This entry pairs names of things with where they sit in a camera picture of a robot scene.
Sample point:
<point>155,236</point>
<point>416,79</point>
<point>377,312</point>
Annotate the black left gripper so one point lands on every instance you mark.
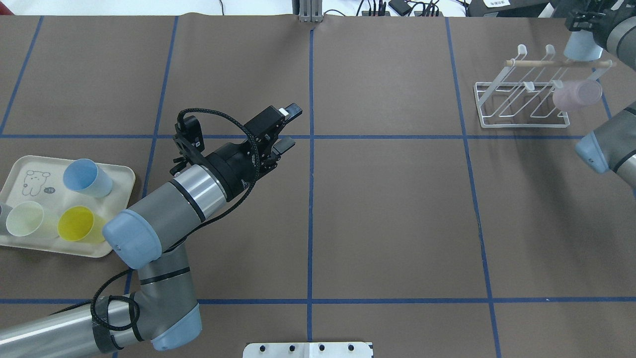
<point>232,167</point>

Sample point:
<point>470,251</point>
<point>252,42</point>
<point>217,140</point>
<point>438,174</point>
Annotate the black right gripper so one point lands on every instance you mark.
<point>582,22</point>

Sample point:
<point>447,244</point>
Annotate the pink plastic cup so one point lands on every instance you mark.
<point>575,95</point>

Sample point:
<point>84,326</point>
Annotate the light blue plastic cup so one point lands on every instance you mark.
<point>581,46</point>

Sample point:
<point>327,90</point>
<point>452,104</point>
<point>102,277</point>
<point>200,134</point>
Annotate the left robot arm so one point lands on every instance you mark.
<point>149,237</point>

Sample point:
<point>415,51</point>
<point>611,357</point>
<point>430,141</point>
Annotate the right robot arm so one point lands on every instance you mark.
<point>611,146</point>

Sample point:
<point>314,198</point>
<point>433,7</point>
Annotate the yellow plastic cup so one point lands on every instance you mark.
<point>79,224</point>

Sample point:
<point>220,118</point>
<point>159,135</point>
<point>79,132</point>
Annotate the pale green plastic cup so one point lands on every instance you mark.
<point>32,220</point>

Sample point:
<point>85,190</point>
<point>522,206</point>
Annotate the cream plastic tray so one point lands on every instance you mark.
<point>39,179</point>

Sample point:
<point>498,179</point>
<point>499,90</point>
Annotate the white wire cup rack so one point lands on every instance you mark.
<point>521,96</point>

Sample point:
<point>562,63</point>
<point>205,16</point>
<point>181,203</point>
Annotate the aluminium frame post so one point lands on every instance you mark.
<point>308,10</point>

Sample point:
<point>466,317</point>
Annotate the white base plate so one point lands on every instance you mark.
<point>309,350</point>

